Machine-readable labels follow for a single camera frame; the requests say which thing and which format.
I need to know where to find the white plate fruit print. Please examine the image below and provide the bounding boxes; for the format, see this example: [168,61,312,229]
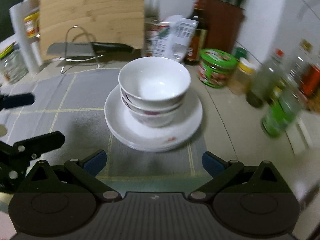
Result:
[109,126,197,146]
[112,133,193,153]
[105,86,203,148]

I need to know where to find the white bowl pink flowers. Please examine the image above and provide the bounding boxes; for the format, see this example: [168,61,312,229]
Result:
[121,92,183,115]

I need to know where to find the glass jar yellow lid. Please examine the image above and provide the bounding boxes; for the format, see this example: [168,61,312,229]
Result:
[1,43,28,85]

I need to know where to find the white paper towel roll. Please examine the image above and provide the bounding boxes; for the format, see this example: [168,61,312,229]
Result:
[9,3,43,75]

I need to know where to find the grey checked table mat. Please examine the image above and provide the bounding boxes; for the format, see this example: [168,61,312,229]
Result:
[1,69,209,192]

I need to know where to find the yellow lid spice jar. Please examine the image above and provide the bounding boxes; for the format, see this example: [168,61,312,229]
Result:
[228,57,257,95]

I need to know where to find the cooking oil bottle yellow label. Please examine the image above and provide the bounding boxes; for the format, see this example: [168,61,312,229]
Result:
[22,0,40,38]

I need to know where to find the green lidded round tub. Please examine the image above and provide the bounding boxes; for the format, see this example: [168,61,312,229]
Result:
[197,49,238,88]

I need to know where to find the clear bottle red cap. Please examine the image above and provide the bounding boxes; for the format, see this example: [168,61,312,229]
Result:
[246,49,284,108]

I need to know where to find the dark soy sauce bottle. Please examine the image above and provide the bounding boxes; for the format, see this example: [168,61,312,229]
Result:
[184,0,208,65]

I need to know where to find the bamboo cutting board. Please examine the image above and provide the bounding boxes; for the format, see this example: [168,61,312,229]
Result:
[40,0,144,60]

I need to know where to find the white plastic food bag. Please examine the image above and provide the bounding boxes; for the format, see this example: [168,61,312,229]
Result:
[143,15,199,62]

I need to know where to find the brown knife block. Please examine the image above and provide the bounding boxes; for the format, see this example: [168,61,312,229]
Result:
[204,0,245,53]

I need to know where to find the kitchen knife black handle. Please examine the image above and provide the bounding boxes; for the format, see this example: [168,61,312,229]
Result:
[47,42,134,57]

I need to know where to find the metal wire rack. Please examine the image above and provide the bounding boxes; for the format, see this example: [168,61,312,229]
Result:
[60,25,101,74]

